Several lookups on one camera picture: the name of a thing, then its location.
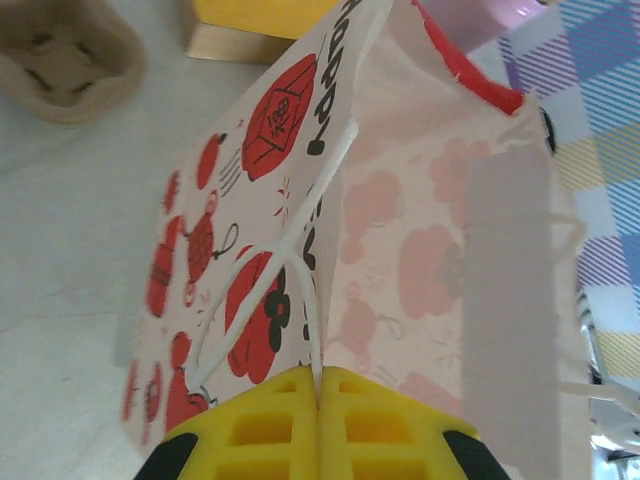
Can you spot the brown pulp cup carrier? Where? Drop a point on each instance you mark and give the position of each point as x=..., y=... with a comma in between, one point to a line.
x=70, y=65

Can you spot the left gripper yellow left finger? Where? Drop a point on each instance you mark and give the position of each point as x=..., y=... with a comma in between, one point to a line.
x=250, y=435

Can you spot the yellow napkin stack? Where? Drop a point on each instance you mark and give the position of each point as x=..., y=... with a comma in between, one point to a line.
x=260, y=12

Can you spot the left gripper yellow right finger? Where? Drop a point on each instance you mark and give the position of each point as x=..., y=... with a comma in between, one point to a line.
x=390, y=435

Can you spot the aluminium side rail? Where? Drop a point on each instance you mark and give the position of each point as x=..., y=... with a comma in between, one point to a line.
x=615, y=430

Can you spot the brown cardboard napkin box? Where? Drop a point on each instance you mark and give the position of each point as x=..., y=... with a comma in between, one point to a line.
x=230, y=45

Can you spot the pink cup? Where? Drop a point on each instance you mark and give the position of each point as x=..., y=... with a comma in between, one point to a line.
x=495, y=22

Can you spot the red white paper bag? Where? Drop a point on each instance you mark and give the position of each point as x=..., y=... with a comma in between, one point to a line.
x=400, y=225

